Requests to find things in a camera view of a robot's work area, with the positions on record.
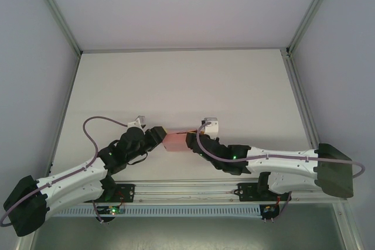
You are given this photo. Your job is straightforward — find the white slotted cable duct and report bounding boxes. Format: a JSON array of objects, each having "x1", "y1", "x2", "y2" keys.
[{"x1": 52, "y1": 204, "x2": 261, "y2": 219}]

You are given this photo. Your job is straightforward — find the grey metal lower panel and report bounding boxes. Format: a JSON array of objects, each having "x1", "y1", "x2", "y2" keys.
[{"x1": 32, "y1": 217, "x2": 357, "y2": 250}]

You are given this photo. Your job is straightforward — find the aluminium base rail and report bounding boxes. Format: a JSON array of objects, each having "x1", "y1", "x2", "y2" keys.
[{"x1": 84, "y1": 181, "x2": 349, "y2": 204}]

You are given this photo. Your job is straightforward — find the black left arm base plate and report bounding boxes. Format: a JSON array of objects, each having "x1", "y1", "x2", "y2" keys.
[{"x1": 84, "y1": 184, "x2": 136, "y2": 204}]

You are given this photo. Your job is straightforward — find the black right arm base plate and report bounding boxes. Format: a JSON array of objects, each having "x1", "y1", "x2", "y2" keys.
[{"x1": 237, "y1": 182, "x2": 291, "y2": 203}]

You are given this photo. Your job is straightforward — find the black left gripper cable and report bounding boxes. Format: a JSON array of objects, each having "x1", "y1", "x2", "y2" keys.
[{"x1": 127, "y1": 152, "x2": 149, "y2": 166}]

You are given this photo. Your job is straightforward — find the pink paper box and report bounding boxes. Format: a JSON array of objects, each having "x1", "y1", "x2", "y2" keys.
[{"x1": 162, "y1": 128, "x2": 194, "y2": 153}]

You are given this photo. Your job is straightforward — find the aluminium lower frame post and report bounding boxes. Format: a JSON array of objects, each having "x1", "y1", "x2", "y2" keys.
[
  {"x1": 333, "y1": 203, "x2": 367, "y2": 250},
  {"x1": 16, "y1": 232, "x2": 39, "y2": 250}
]

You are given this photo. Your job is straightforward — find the green-lit circuit board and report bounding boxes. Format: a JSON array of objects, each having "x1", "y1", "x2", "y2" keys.
[{"x1": 95, "y1": 205, "x2": 127, "y2": 216}]

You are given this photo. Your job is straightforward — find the aluminium table side rail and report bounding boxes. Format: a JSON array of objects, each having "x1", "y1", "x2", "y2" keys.
[
  {"x1": 46, "y1": 52, "x2": 83, "y2": 179},
  {"x1": 280, "y1": 48, "x2": 322, "y2": 145}
]

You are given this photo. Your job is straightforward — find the aluminium frame post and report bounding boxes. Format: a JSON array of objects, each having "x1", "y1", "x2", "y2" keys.
[
  {"x1": 16, "y1": 232, "x2": 39, "y2": 250},
  {"x1": 333, "y1": 203, "x2": 367, "y2": 250},
  {"x1": 285, "y1": 0, "x2": 340, "y2": 57},
  {"x1": 29, "y1": 0, "x2": 83, "y2": 56}
]

